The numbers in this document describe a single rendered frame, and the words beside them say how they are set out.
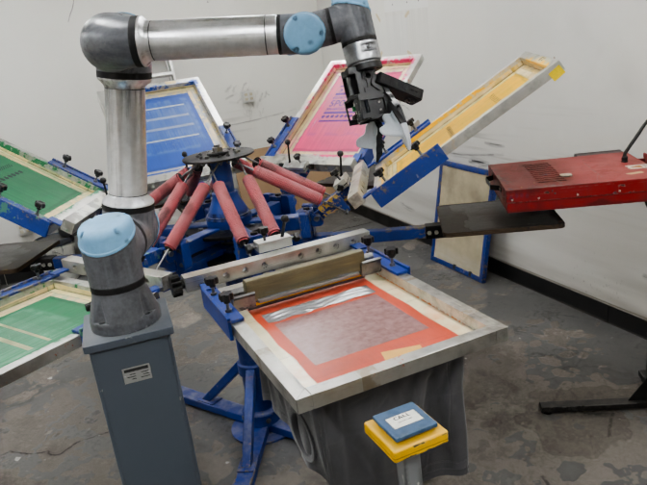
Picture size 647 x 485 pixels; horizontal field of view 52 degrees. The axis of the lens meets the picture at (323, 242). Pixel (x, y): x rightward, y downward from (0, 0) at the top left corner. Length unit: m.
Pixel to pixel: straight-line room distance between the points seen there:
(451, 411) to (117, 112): 1.14
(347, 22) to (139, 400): 0.91
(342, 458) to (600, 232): 2.50
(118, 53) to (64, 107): 4.63
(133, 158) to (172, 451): 0.66
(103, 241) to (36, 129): 4.59
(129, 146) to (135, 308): 0.35
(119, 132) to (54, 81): 4.47
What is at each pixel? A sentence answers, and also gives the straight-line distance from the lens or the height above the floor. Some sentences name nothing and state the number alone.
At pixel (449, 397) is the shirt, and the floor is 0.78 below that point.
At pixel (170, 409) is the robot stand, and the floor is 1.00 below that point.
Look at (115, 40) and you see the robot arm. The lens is 1.35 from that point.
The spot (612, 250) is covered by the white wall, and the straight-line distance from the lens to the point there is 3.90.
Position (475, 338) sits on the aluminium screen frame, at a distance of 1.70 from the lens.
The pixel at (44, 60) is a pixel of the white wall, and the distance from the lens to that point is 5.96.
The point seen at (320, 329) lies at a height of 0.96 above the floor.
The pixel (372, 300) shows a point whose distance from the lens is 2.03.
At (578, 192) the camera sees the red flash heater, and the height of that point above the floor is 1.07.
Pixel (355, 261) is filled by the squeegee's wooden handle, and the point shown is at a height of 1.03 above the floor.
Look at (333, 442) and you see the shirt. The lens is 1.72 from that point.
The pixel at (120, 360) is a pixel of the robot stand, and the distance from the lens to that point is 1.48.
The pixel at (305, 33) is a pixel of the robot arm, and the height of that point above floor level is 1.75.
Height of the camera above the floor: 1.77
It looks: 18 degrees down
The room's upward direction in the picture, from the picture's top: 7 degrees counter-clockwise
